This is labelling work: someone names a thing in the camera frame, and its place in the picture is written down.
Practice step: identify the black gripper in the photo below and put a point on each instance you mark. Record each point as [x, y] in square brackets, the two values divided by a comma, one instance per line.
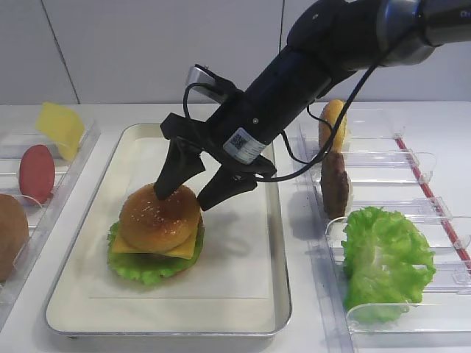
[240, 129]

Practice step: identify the sesame top bun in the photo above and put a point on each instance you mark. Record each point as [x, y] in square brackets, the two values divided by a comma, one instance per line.
[144, 203]

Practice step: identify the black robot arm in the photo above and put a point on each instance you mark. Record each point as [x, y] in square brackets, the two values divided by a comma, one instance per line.
[328, 43]

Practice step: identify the cheese slice on burger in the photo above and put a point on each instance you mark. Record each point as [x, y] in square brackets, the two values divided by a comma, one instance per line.
[174, 237]

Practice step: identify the meat patty on tray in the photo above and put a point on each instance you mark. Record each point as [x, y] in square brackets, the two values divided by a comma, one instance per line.
[158, 257]

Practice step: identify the lettuce leaf on tray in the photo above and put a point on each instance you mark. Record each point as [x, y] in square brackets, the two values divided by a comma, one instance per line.
[145, 268]

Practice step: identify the meat patty in rack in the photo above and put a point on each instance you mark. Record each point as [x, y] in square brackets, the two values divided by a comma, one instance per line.
[334, 185]

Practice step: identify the yellow cheese slice in rack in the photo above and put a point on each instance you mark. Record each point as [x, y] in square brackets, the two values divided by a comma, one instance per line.
[62, 126]

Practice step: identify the red tomato slice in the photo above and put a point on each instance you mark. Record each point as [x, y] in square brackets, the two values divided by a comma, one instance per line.
[37, 173]

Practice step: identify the lettuce leaf in rack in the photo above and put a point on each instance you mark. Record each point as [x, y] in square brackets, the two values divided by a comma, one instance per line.
[387, 262]

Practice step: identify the white paper liner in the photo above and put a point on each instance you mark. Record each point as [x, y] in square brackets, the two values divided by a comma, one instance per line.
[234, 263]

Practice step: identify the cream metal tray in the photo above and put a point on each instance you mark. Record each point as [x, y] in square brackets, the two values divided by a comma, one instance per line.
[72, 311]

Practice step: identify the clear left acrylic rack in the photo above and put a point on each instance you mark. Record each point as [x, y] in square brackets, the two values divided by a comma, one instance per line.
[41, 217]

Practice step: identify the clear acrylic rack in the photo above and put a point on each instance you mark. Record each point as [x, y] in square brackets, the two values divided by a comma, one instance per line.
[41, 217]
[386, 174]

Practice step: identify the clear right acrylic rack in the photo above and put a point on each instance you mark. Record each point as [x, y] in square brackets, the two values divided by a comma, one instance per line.
[386, 174]

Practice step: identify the brown bun in left rack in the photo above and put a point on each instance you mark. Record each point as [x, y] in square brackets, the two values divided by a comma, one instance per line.
[14, 232]

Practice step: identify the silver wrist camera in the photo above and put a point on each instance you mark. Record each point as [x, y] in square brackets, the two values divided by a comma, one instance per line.
[203, 75]

